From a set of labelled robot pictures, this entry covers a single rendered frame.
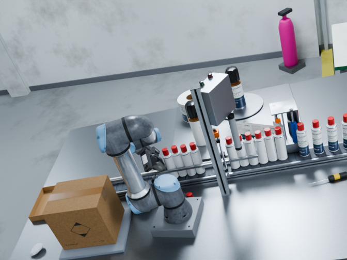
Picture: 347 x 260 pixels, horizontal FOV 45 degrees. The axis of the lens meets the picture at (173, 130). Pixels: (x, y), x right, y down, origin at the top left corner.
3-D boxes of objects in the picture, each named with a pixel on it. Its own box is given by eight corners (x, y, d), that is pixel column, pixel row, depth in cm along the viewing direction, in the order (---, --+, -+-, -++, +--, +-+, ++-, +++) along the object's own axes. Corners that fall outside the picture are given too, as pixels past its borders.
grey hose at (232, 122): (241, 145, 217) (233, 112, 206) (242, 149, 214) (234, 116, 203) (235, 146, 218) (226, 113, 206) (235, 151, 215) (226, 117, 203)
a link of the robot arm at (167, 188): (186, 202, 207) (178, 181, 200) (160, 212, 207) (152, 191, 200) (182, 188, 218) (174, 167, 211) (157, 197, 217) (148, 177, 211)
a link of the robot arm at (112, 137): (163, 210, 208) (126, 126, 175) (135, 221, 208) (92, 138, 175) (159, 194, 217) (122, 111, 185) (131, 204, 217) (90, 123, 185)
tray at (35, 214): (87, 184, 269) (84, 179, 267) (76, 214, 248) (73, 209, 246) (44, 191, 276) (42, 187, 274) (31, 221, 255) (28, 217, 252)
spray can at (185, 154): (198, 171, 241) (188, 142, 230) (194, 177, 238) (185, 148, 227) (189, 170, 244) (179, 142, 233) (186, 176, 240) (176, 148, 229)
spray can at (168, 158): (179, 173, 244) (169, 145, 233) (178, 179, 240) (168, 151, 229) (171, 174, 246) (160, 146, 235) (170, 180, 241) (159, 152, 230)
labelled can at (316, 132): (322, 147, 227) (319, 116, 216) (325, 153, 223) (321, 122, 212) (313, 149, 228) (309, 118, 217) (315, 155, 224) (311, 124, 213)
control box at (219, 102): (236, 107, 208) (229, 73, 198) (217, 127, 199) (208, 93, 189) (219, 104, 215) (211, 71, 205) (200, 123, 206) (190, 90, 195)
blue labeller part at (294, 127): (299, 144, 232) (296, 120, 223) (300, 148, 229) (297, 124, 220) (293, 145, 232) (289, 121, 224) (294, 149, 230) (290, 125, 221)
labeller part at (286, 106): (294, 99, 226) (294, 98, 226) (298, 111, 217) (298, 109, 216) (269, 104, 229) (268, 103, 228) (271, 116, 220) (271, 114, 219)
